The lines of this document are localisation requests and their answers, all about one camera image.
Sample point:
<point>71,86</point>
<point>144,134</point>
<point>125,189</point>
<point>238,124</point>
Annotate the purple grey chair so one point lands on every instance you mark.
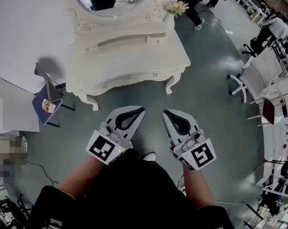
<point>42,106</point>

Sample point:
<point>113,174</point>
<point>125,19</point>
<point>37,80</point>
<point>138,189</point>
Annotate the white vase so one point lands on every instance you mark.
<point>169,21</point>

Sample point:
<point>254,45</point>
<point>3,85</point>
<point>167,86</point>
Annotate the small white box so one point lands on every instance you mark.
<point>48,105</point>

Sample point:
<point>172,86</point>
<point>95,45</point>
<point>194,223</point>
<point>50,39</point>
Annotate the brown wooden stool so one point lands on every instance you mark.
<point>269,110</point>

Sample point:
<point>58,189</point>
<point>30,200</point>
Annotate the person's white shoe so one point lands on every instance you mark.
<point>150,156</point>

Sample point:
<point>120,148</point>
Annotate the person's left forearm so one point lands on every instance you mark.
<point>83,175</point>

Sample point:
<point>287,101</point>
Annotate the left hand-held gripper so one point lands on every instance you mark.
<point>103,149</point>

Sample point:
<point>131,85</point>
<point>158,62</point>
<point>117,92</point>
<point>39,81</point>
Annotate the white side desk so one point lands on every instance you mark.
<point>8,104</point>

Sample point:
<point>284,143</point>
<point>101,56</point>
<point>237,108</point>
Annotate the white office chair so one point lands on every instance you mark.
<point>260,75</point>

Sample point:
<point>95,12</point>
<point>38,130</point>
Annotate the peach flower bouquet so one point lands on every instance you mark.
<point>176,7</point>

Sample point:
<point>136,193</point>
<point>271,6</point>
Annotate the white dressing table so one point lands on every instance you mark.
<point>125,58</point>

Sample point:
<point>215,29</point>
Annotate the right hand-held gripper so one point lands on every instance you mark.
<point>198,155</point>

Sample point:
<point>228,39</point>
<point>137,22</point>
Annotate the person's black clothing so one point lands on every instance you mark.
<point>129,194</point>

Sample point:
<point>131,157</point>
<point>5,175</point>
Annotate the white cluttered workbench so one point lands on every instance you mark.
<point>281,137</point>

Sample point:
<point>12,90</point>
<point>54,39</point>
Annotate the person's right forearm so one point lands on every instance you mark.
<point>197,190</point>

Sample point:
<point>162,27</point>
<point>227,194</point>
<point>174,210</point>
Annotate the black office chair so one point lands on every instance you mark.
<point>250,49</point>

